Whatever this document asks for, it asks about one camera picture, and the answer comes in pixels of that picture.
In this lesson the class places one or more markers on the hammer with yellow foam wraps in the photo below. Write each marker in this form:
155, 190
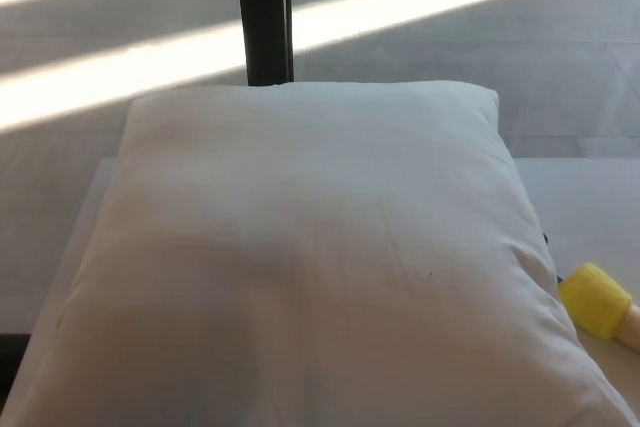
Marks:
592, 302

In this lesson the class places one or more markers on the white pillow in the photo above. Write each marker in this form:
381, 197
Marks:
310, 247

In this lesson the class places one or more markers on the black vertical pole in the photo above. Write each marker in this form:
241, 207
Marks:
262, 17

